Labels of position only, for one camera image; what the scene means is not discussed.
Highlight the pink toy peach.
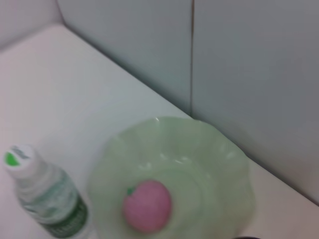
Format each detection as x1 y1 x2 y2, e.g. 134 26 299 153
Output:
122 180 172 234

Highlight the clear green-label water bottle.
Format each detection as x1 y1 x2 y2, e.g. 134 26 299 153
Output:
2 144 90 239

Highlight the pale green wavy fruit plate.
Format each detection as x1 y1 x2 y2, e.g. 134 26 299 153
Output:
87 116 257 239

